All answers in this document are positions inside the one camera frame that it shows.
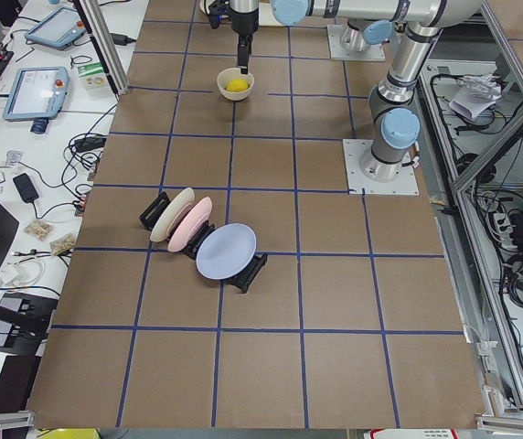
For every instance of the black phone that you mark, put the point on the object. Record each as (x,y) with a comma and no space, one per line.
(25,188)

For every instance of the black power adapter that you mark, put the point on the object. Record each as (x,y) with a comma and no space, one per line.
(121,39)

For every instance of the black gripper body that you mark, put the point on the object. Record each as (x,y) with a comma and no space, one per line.
(243,23)

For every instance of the blue teach pendant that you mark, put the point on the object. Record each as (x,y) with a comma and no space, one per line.
(58,30)
(37,93)

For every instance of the pink plate in rack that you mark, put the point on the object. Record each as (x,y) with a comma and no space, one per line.
(190,224)

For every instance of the aluminium frame post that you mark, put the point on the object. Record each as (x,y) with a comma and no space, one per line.
(94,22)

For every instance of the near blue teach pendant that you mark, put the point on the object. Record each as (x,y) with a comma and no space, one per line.
(37,93)

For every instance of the cream plate in rack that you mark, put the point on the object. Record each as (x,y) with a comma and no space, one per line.
(172,215)

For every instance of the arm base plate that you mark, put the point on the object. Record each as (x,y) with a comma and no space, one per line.
(355,44)
(367,176)

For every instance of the far blue teach pendant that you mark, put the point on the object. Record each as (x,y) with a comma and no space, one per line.
(58,30)

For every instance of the white ceramic bowl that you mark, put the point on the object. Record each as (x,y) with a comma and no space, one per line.
(230,74)

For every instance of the black plate rack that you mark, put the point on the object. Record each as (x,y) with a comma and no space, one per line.
(242,280)

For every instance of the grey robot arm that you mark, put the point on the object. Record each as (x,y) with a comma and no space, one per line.
(397,127)
(290,13)

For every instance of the green white carton box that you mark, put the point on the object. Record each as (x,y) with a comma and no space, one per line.
(92,76)

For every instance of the yellow lemon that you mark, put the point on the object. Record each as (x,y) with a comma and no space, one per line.
(237,85)

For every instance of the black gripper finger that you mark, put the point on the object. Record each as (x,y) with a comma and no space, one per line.
(240,53)
(246,54)

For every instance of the lavender plate in rack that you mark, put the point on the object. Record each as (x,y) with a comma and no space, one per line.
(226,251)

